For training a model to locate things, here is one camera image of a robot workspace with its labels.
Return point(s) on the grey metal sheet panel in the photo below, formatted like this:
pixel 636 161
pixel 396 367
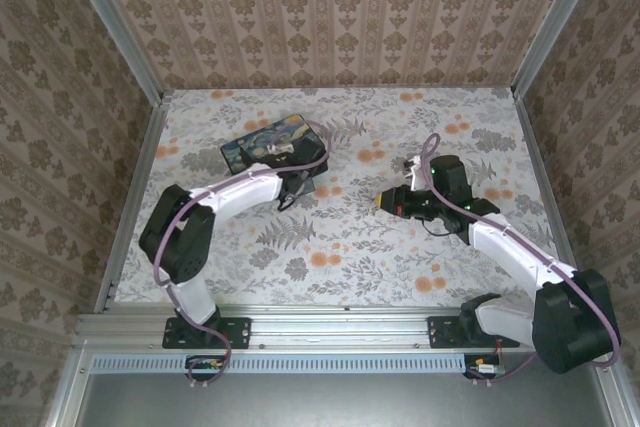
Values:
pixel 325 402

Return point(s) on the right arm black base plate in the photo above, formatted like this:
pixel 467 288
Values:
pixel 440 332

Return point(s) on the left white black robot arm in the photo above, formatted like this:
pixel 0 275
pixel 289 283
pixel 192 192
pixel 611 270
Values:
pixel 240 192

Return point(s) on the aluminium table side rail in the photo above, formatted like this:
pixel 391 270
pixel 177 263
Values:
pixel 545 172
pixel 142 172

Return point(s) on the starry night print box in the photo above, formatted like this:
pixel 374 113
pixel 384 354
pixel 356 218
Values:
pixel 250 144

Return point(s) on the small connector board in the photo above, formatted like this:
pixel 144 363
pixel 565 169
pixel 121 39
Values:
pixel 205 364
pixel 485 368

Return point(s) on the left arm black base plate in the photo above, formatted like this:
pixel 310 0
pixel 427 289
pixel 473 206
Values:
pixel 235 332

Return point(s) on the aluminium mounting rail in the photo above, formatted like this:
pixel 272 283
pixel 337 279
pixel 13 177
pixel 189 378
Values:
pixel 340 327

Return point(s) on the aluminium frame post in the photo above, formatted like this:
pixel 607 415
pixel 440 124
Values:
pixel 555 22
pixel 115 22

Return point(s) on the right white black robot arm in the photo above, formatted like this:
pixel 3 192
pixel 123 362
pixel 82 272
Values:
pixel 515 252

